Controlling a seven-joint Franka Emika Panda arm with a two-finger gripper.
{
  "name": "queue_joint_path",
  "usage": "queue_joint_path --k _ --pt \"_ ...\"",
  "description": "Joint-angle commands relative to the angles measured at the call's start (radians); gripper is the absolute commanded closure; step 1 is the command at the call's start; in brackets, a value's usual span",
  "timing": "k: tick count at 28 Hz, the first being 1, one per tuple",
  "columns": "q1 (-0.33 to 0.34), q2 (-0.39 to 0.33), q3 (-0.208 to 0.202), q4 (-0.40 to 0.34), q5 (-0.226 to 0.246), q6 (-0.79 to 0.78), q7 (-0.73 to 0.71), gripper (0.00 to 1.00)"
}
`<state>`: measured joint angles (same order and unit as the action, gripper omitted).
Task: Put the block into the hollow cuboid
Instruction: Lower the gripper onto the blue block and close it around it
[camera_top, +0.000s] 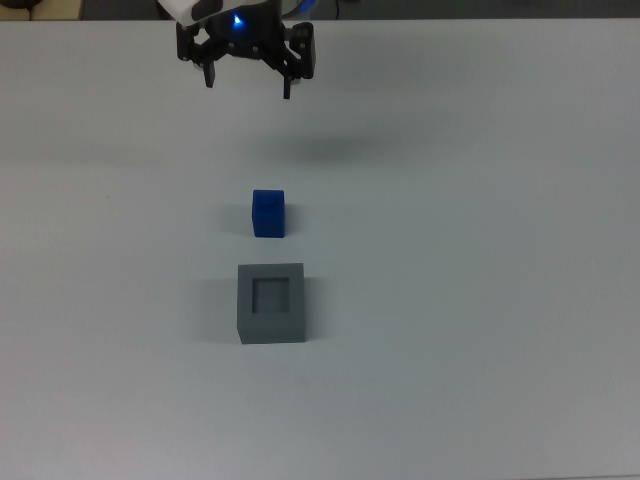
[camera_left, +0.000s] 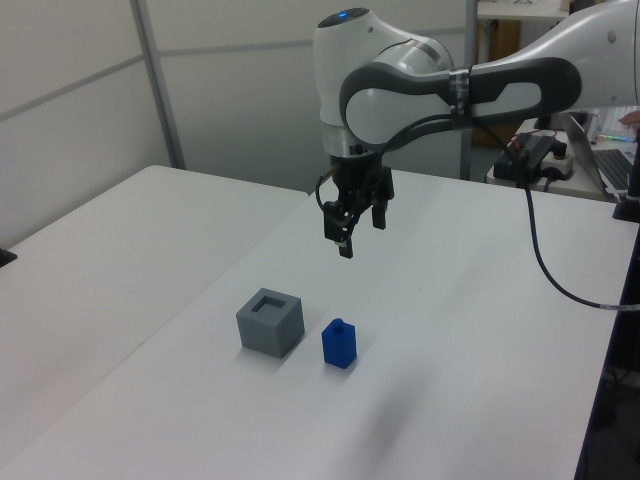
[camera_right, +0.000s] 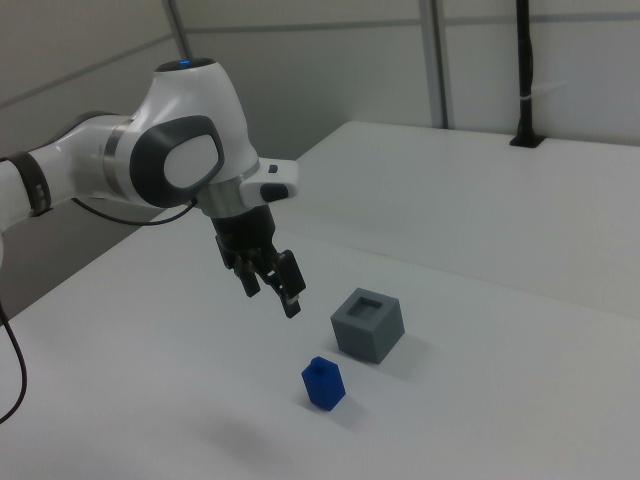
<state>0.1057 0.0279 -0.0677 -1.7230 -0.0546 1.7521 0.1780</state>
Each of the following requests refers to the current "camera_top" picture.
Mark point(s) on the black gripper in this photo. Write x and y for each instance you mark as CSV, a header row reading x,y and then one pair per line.
x,y
247,35

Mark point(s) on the blue block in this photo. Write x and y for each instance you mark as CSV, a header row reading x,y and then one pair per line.
x,y
269,215

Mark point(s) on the grey hollow cuboid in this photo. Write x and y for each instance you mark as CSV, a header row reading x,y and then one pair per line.
x,y
272,330

